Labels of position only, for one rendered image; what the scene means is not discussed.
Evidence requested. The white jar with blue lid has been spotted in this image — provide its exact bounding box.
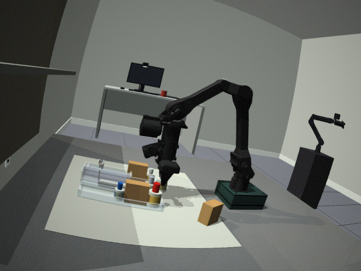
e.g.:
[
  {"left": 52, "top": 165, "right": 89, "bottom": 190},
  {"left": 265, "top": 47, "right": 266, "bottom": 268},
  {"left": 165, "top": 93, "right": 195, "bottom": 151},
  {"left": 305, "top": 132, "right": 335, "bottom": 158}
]
[{"left": 114, "top": 182, "right": 124, "bottom": 198}]

